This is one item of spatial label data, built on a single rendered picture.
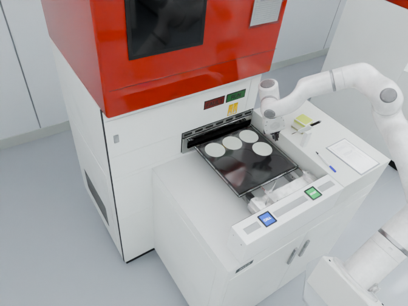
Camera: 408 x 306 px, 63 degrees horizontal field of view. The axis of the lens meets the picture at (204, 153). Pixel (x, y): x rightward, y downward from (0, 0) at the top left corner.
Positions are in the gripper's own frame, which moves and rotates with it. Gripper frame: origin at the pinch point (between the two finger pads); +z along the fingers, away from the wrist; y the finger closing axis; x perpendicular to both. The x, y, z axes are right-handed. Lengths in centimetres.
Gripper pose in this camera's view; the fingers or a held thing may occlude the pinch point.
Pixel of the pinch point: (275, 136)
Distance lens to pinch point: 166.4
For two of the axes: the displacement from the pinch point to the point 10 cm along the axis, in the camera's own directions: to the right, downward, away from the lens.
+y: 9.6, -2.8, -0.8
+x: -1.4, -6.9, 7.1
